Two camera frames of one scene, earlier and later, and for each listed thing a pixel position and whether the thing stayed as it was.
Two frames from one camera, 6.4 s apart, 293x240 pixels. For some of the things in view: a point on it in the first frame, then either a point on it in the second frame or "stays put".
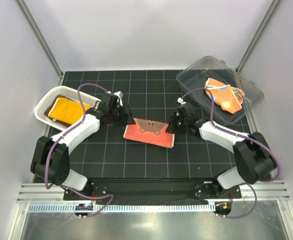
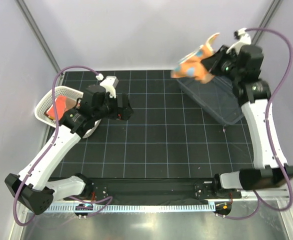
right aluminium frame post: [262, 25] stays put
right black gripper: [172, 128] to [214, 62]
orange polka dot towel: [229, 98] to [191, 65]
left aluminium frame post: [40, 39] stays put
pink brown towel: [150, 132] to [61, 104]
